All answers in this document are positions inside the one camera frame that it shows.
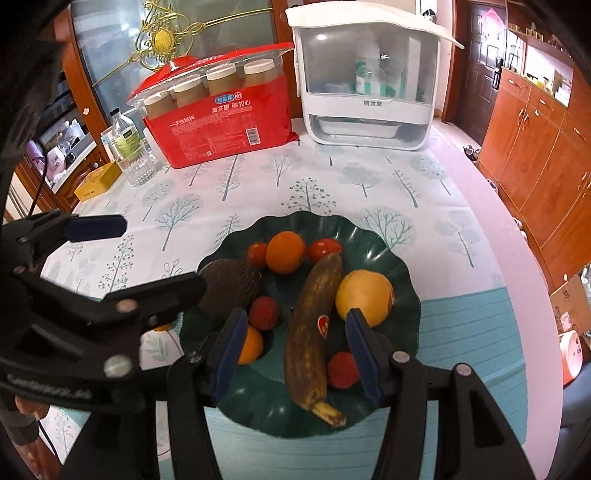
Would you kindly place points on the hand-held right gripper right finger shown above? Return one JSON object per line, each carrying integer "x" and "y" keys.
{"x": 362, "y": 355}

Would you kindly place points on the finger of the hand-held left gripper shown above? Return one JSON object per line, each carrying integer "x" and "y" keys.
{"x": 99, "y": 227}
{"x": 175, "y": 290}

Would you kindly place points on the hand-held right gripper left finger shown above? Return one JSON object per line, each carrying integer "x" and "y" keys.
{"x": 228, "y": 357}

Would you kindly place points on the red lychee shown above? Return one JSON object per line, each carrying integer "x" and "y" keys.
{"x": 343, "y": 369}
{"x": 264, "y": 313}

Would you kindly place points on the orange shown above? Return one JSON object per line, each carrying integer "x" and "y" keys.
{"x": 285, "y": 251}
{"x": 253, "y": 346}

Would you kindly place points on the small orange citrus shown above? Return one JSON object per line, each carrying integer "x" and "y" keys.
{"x": 162, "y": 328}

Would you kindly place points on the brown overripe banana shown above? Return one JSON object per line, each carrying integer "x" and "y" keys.
{"x": 309, "y": 332}

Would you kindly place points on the large yellow citrus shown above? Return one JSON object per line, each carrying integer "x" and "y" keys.
{"x": 362, "y": 295}

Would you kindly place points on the dark green wavy plate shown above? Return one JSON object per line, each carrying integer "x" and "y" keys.
{"x": 268, "y": 410}

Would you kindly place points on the cherry tomato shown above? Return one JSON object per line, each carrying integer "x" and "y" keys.
{"x": 257, "y": 254}
{"x": 324, "y": 249}

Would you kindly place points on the yellow cardboard box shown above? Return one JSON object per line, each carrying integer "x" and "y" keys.
{"x": 97, "y": 182}

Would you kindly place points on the wooden kitchen counter cabinet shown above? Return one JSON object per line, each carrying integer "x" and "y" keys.
{"x": 64, "y": 194}

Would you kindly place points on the dark avocado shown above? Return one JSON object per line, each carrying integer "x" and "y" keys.
{"x": 231, "y": 286}

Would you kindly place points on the clear glass tumbler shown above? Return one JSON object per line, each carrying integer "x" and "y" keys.
{"x": 136, "y": 170}

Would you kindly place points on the pink kitchen appliance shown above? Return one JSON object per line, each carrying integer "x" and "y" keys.
{"x": 53, "y": 164}

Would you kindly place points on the white and blue carton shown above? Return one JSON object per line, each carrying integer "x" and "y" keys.
{"x": 105, "y": 141}

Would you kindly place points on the plastic bottle with green label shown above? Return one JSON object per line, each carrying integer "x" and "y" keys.
{"x": 125, "y": 138}

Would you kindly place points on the red pack of paper cups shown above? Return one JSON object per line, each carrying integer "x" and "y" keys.
{"x": 221, "y": 138}

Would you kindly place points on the tree print tablecloth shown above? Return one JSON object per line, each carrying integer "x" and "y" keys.
{"x": 415, "y": 194}

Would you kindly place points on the gold metal ornament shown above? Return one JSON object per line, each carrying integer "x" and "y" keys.
{"x": 161, "y": 39}

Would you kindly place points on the pink and white appliance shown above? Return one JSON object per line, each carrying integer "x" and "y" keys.
{"x": 572, "y": 357}

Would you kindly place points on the brown cardboard box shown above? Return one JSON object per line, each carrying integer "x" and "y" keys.
{"x": 570, "y": 304}

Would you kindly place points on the white countertop storage cabinet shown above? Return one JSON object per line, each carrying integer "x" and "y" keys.
{"x": 369, "y": 115}

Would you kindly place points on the dark wooden door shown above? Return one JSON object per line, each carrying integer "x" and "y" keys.
{"x": 480, "y": 83}

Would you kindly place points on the red door decoration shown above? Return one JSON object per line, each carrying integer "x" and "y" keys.
{"x": 489, "y": 18}

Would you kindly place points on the wooden wall cabinets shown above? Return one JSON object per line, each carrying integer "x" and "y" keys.
{"x": 535, "y": 161}

